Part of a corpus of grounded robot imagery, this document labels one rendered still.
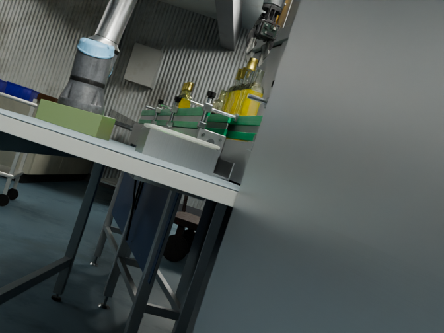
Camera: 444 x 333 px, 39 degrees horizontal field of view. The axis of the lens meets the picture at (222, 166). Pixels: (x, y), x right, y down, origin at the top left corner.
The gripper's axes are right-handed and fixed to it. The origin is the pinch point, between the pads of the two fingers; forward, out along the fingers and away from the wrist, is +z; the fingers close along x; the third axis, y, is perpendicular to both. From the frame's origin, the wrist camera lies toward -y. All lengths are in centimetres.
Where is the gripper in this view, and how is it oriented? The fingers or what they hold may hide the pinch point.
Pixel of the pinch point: (253, 61)
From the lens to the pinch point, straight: 227.6
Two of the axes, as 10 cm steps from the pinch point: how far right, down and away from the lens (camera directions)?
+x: 9.2, 3.0, 2.5
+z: -3.1, 9.5, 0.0
